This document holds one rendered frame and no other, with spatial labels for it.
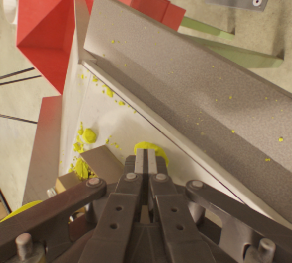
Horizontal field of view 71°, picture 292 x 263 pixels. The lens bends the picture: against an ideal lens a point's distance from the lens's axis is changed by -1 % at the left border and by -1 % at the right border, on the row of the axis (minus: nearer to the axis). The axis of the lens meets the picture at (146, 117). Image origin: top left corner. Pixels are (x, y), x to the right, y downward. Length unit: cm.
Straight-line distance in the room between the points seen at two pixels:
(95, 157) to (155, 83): 9
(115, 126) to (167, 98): 6
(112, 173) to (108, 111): 6
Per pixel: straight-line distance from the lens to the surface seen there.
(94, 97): 21
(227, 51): 42
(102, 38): 20
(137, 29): 17
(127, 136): 18
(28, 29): 109
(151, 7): 57
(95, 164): 19
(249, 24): 118
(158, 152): 16
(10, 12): 250
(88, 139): 22
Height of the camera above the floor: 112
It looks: 48 degrees down
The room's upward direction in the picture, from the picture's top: 106 degrees counter-clockwise
